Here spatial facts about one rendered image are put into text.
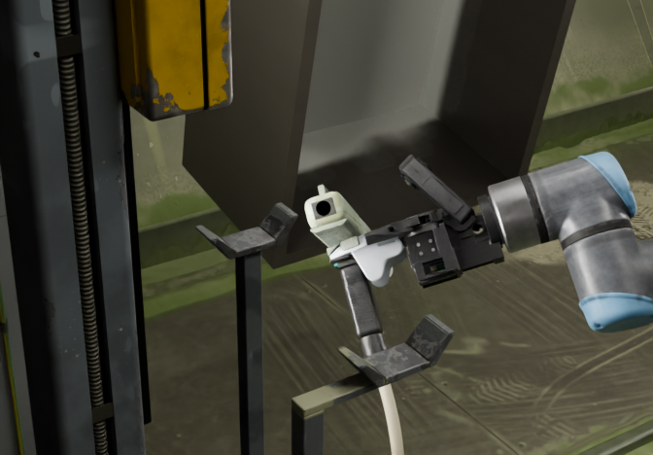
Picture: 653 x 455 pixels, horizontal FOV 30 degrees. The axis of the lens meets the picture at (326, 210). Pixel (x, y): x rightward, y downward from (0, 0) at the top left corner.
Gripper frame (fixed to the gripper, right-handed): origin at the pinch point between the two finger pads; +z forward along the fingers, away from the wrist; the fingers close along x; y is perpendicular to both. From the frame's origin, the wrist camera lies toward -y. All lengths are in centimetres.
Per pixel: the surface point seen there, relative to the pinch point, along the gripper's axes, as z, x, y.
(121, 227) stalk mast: 3, -84, 13
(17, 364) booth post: 34.8, -26.9, 6.9
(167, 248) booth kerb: 55, 130, -42
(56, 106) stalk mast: 3, -91, 7
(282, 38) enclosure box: 3, 29, -43
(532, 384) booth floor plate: -19, 112, 16
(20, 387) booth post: 35.8, -24.9, 9.2
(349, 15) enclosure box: -7, 74, -61
